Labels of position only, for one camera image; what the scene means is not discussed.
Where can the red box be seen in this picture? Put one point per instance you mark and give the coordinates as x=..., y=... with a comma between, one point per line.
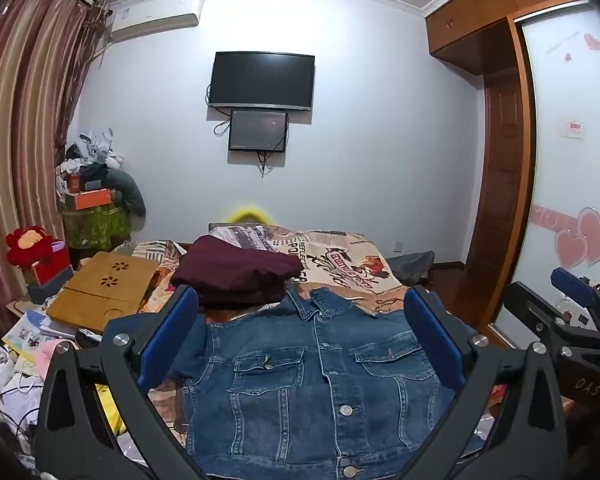
x=50, y=270

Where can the grey backpack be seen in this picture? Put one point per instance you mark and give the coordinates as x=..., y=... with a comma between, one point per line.
x=410, y=266

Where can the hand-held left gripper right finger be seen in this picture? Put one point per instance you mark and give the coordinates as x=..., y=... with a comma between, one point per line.
x=434, y=342

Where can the printed blanket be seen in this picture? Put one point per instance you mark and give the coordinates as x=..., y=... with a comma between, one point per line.
x=340, y=255

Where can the blue denim jacket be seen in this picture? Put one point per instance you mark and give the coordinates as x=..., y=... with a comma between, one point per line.
x=300, y=375

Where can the yellow round object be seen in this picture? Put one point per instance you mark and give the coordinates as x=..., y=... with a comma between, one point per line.
x=250, y=215

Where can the red plush toy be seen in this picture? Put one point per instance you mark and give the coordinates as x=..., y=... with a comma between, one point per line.
x=27, y=245

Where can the small black wall monitor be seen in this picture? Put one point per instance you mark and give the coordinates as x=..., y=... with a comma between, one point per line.
x=257, y=130

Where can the wooden door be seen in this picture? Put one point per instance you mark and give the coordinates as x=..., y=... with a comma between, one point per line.
x=502, y=200

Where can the white air conditioner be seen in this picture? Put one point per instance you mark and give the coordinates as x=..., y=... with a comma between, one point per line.
x=155, y=17

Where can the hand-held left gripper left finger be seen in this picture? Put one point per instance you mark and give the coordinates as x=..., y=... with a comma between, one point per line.
x=166, y=342

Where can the wooden lap desk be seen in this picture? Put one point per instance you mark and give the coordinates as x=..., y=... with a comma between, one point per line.
x=97, y=290

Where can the white wall socket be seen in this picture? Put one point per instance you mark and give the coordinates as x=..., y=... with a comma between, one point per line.
x=399, y=246

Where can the pile of white clothes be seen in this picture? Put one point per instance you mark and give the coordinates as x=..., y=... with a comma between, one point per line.
x=92, y=152

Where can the grey box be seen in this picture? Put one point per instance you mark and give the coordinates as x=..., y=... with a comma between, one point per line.
x=47, y=290

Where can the striped brown curtain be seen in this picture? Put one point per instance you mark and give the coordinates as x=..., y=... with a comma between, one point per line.
x=22, y=120

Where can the dark green cloth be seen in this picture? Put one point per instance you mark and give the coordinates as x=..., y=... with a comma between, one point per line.
x=130, y=190

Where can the orange box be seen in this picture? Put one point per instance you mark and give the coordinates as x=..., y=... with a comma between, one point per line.
x=87, y=199

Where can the large black wall television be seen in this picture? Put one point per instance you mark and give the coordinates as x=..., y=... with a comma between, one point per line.
x=262, y=80

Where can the pile of papers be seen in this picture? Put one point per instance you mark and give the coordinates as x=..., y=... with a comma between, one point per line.
x=30, y=332

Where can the maroon cloth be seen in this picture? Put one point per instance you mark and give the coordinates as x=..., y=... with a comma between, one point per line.
x=235, y=270

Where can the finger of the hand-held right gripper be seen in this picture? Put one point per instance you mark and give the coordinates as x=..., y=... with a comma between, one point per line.
x=535, y=307
x=570, y=285

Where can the wooden overhead cabinet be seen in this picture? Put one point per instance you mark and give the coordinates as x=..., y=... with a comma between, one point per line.
x=475, y=20

